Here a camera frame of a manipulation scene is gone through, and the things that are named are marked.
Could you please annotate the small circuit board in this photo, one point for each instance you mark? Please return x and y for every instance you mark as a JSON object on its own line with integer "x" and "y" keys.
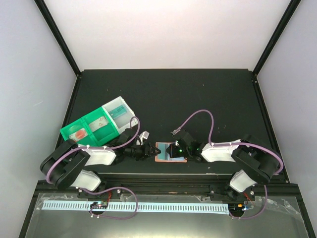
{"x": 99, "y": 205}

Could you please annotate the right black frame post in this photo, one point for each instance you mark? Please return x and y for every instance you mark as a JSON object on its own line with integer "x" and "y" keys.
{"x": 283, "y": 22}

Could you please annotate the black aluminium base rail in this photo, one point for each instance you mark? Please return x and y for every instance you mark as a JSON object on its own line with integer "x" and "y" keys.
{"x": 214, "y": 187}

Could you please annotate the left black frame post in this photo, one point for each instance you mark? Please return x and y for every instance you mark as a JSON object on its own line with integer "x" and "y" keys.
{"x": 44, "y": 10}

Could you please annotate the white slotted cable duct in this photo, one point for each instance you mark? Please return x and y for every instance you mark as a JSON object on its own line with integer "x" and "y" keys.
{"x": 205, "y": 208}

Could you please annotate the white plastic bin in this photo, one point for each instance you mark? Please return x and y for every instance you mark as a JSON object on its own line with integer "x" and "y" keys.
{"x": 121, "y": 123}

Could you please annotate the green plastic bin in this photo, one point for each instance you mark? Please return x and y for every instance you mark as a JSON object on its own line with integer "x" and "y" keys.
{"x": 96, "y": 138}

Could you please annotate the black frame post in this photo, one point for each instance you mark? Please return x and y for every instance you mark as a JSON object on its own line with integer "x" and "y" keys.
{"x": 44, "y": 10}
{"x": 283, "y": 22}

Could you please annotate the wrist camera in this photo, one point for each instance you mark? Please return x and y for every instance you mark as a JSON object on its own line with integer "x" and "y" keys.
{"x": 142, "y": 138}
{"x": 174, "y": 132}

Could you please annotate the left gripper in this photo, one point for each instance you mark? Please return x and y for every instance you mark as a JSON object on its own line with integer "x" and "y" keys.
{"x": 147, "y": 151}

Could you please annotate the pink leather card holder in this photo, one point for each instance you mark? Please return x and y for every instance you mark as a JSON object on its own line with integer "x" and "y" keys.
{"x": 172, "y": 160}

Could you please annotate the teal card in bin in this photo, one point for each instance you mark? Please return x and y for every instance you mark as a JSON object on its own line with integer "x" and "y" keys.
{"x": 120, "y": 111}

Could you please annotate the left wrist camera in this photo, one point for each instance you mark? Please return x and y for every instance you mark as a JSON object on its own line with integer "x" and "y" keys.
{"x": 142, "y": 138}

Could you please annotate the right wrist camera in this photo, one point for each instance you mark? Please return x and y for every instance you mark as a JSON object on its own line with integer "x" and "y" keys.
{"x": 174, "y": 132}

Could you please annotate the red circle card in bin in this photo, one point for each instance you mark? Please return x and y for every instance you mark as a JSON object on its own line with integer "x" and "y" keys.
{"x": 78, "y": 135}

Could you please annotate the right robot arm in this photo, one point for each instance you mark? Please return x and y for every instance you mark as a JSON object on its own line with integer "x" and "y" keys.
{"x": 256, "y": 163}

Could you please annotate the grey card in bin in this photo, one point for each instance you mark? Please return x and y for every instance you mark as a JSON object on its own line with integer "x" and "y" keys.
{"x": 98, "y": 123}

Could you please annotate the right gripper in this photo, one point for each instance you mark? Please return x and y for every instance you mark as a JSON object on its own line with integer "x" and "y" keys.
{"x": 171, "y": 150}

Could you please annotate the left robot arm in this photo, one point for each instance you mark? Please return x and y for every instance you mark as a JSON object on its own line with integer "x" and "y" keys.
{"x": 65, "y": 167}

